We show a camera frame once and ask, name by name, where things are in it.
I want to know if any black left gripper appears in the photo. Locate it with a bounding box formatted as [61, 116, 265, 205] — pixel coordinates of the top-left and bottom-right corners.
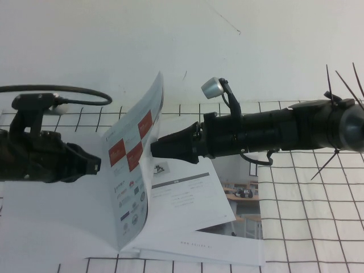
[0, 129, 102, 185]

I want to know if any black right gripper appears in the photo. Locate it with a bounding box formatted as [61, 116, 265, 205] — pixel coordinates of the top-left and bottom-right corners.
[149, 111, 250, 166]

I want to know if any white product catalogue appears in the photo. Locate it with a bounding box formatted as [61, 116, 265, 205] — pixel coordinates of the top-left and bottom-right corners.
[0, 71, 237, 254]

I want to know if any closed catalogue with classroom cover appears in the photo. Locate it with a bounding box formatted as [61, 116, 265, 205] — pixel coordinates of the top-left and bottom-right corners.
[133, 152, 264, 261]

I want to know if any white booklet under catalogue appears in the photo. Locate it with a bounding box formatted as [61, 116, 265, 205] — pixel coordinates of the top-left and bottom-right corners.
[138, 249, 267, 267]

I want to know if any black zip tie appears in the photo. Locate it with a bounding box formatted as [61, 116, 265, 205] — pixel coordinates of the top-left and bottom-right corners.
[334, 69, 364, 109]
[311, 148, 341, 181]
[325, 64, 339, 106]
[351, 61, 364, 100]

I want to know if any white black-grid tablecloth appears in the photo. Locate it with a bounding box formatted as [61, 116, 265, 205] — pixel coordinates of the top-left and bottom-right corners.
[0, 99, 364, 273]

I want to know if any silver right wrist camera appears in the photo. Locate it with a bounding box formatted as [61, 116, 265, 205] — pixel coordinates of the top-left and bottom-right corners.
[200, 76, 225, 100]

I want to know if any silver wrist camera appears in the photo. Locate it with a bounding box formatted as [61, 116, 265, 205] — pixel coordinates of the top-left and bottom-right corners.
[200, 76, 225, 100]
[46, 103, 71, 115]

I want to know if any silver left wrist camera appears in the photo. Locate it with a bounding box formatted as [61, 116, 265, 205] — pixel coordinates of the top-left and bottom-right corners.
[46, 103, 71, 115]

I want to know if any black right camera mount bracket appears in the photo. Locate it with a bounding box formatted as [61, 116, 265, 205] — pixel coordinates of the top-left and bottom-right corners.
[221, 76, 243, 121]

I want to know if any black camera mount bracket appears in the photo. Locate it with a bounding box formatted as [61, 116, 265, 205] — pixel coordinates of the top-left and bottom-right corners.
[9, 92, 63, 135]
[221, 76, 243, 121]

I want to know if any black left camera mount bracket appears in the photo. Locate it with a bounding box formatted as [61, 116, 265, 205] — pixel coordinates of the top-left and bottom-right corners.
[9, 92, 63, 135]

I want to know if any black right camera cable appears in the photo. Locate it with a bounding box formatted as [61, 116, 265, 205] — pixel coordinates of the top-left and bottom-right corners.
[222, 93, 274, 166]

